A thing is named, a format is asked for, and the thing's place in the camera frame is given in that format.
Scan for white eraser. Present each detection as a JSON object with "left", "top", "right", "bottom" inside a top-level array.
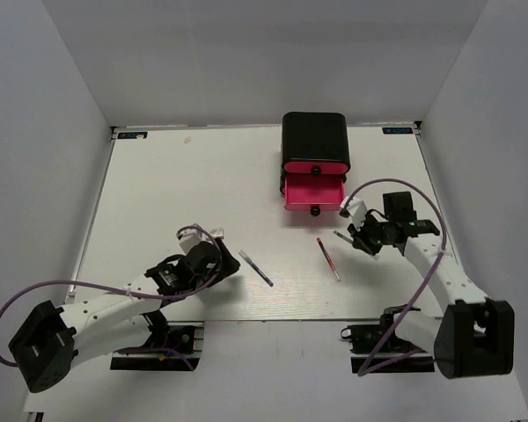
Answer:
[{"left": 210, "top": 228, "right": 224, "bottom": 239}]

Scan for pink drawer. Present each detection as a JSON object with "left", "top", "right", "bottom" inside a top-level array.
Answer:
[
  {"left": 282, "top": 161, "right": 350, "bottom": 176},
  {"left": 283, "top": 174, "right": 345, "bottom": 216}
]

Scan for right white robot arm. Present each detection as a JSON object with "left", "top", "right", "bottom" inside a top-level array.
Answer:
[{"left": 340, "top": 192, "right": 515, "bottom": 379}]

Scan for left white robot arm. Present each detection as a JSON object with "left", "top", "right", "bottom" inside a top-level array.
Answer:
[{"left": 8, "top": 239, "right": 240, "bottom": 393}]

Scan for right blue label sticker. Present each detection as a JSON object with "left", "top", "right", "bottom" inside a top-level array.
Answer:
[{"left": 382, "top": 127, "right": 414, "bottom": 135}]

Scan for blue label sticker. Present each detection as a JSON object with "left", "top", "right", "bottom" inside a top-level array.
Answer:
[
  {"left": 117, "top": 131, "right": 148, "bottom": 140},
  {"left": 382, "top": 127, "right": 414, "bottom": 135}
]

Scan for left blue label sticker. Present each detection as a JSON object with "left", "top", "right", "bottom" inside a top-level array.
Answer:
[{"left": 117, "top": 131, "right": 148, "bottom": 140}]

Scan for purple pen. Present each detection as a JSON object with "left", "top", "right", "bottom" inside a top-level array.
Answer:
[{"left": 238, "top": 250, "right": 274, "bottom": 287}]

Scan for red pen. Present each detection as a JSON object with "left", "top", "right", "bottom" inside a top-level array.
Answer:
[{"left": 316, "top": 237, "right": 341, "bottom": 282}]

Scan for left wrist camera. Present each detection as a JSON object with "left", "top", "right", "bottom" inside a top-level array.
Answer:
[{"left": 176, "top": 224, "right": 212, "bottom": 254}]

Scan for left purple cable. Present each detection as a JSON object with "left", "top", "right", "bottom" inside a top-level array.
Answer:
[{"left": 0, "top": 224, "right": 225, "bottom": 368}]

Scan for dark green pen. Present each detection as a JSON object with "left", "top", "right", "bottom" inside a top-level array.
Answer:
[{"left": 333, "top": 230, "right": 353, "bottom": 244}]

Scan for purple cable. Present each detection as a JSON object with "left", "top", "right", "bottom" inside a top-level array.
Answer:
[
  {"left": 341, "top": 178, "right": 448, "bottom": 378},
  {"left": 0, "top": 224, "right": 225, "bottom": 368}
]

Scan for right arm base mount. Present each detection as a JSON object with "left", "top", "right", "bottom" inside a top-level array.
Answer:
[{"left": 339, "top": 307, "right": 436, "bottom": 375}]

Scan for black drawer cabinet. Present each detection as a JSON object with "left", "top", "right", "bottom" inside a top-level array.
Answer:
[{"left": 280, "top": 112, "right": 351, "bottom": 186}]

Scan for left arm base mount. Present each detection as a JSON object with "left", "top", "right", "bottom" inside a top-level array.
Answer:
[{"left": 110, "top": 311, "right": 204, "bottom": 372}]

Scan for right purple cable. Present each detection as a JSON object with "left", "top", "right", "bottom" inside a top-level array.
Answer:
[{"left": 341, "top": 178, "right": 448, "bottom": 378}]

